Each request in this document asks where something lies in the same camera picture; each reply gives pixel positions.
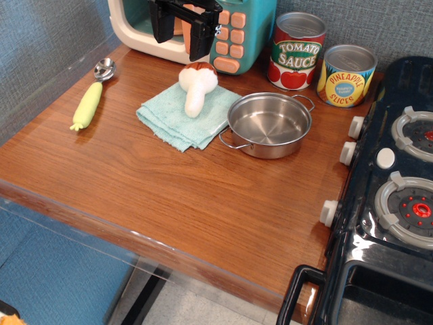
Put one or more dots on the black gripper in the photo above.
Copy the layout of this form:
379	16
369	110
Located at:
200	14

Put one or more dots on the yellow handled metal spoon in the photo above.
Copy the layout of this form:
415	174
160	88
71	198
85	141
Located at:
103	71

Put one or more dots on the metal pot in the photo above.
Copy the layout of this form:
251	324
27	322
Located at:
268	125

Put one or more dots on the plush mushroom toy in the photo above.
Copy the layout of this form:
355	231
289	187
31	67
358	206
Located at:
197	79

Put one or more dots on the toy microwave teal cream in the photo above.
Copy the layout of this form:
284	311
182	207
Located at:
245	28

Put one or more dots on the teal folded cloth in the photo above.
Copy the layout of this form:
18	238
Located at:
164	114

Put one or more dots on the tomato sauce can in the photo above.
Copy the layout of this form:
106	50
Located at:
297	44

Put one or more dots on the pineapple slices can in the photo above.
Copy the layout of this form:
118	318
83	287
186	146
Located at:
346	74

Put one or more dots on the black toy stove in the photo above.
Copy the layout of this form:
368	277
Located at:
379	253

